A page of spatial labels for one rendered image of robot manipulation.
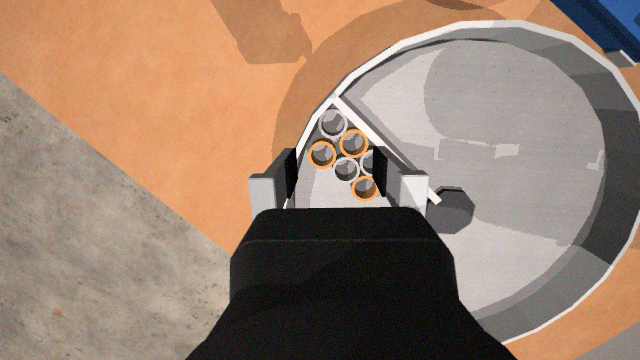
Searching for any blue crate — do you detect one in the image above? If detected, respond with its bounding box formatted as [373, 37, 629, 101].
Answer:
[550, 0, 640, 68]

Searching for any grey metal bushing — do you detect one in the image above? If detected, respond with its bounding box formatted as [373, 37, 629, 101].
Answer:
[318, 108, 348, 139]
[332, 153, 360, 184]
[358, 145, 373, 177]

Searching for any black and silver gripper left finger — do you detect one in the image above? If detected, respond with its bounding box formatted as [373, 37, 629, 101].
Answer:
[247, 148, 298, 221]

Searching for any bronze bushing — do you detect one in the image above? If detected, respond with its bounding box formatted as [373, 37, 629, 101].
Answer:
[339, 127, 368, 158]
[308, 138, 336, 169]
[350, 170, 379, 201]

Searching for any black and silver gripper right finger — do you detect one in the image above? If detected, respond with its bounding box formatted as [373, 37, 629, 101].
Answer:
[372, 146, 430, 218]

